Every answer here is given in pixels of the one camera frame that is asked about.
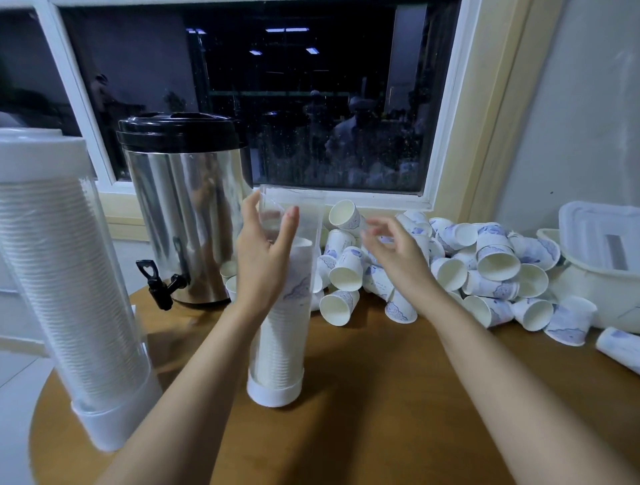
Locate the white plastic container lid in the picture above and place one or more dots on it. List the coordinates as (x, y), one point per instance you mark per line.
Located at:
(595, 235)

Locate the black urn lid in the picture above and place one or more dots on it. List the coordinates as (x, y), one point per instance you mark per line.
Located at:
(180, 132)

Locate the person's left forearm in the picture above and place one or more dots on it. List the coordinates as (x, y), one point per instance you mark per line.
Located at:
(200, 394)

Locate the stainless steel beverage urn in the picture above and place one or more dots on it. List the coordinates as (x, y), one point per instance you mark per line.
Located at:
(185, 215)

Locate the white window frame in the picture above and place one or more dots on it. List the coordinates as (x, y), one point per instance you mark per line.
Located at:
(70, 85)

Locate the person's left thumb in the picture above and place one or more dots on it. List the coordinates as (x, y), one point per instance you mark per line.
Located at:
(289, 225)

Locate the slim clear cup dispenser tube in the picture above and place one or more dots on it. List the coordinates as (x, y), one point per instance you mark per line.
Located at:
(277, 394)

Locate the person's right forearm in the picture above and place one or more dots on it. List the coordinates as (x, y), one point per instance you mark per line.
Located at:
(505, 389)

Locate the person's right hand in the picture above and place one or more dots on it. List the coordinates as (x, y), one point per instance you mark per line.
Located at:
(402, 270)

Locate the stack of white plastic cups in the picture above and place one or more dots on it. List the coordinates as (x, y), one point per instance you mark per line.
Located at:
(55, 280)

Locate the white plastic basin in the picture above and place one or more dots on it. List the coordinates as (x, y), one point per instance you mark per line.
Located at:
(595, 295)

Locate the pile of loose paper cups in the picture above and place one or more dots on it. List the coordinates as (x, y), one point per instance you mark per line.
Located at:
(495, 265)

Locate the stack of nested paper cups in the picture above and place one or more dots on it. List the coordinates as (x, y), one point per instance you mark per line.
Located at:
(280, 344)

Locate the person's left hand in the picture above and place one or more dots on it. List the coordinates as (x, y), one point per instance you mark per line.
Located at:
(260, 270)

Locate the black urn tap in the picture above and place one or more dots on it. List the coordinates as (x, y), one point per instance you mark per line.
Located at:
(159, 287)

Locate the wide clear cup dispenser tube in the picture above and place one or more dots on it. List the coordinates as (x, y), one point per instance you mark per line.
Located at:
(115, 424)

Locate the person's right thumb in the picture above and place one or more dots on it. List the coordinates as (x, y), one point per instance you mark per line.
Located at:
(372, 252)

